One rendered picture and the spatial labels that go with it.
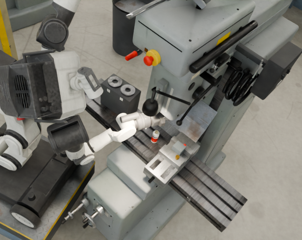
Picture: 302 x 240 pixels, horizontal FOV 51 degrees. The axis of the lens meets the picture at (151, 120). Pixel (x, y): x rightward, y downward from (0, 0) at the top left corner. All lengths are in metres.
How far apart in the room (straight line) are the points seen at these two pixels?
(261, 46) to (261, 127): 1.91
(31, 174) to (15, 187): 0.12
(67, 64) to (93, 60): 2.44
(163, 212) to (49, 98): 1.58
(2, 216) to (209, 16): 1.79
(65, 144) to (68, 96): 0.20
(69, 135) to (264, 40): 1.14
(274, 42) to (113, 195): 1.27
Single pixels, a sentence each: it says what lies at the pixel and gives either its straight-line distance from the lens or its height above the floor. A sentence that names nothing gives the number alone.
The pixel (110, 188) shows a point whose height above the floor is 0.73.
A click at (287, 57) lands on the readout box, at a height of 1.72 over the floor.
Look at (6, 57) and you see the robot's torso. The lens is 1.57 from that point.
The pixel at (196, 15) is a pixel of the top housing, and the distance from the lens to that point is 1.25.
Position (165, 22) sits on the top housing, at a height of 1.89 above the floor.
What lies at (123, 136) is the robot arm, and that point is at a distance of 1.62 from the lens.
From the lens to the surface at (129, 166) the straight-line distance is 1.96.
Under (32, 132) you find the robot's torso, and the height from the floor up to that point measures 1.06.
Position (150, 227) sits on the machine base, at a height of 0.20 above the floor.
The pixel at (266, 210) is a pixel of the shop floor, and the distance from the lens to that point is 3.13.
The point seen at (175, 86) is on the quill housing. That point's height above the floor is 1.55.
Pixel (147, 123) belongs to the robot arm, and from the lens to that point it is 1.66.
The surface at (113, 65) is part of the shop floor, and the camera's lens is 3.72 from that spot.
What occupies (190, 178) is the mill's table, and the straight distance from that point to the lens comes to 1.91.
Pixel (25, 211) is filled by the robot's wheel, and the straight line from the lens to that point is 2.14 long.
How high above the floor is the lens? 2.56
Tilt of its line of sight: 52 degrees down
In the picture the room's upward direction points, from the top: 15 degrees clockwise
